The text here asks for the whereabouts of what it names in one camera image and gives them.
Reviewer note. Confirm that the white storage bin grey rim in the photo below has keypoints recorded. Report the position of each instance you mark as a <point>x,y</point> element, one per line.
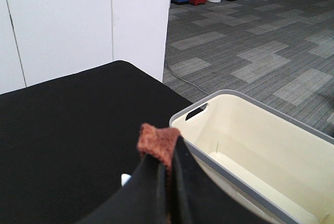
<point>276,166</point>

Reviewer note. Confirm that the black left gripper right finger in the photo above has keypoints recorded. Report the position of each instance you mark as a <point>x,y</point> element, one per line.
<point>195,198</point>

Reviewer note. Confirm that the brown microfibre towel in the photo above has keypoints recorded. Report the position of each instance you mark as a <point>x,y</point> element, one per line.
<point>160,143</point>

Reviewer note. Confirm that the black table cloth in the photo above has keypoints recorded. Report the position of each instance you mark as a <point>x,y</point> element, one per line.
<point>65,142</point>

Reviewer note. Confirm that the white partition panel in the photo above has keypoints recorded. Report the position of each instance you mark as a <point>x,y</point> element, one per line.
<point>46,39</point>

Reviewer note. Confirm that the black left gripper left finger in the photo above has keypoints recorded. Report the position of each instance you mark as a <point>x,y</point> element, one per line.
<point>141,200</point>

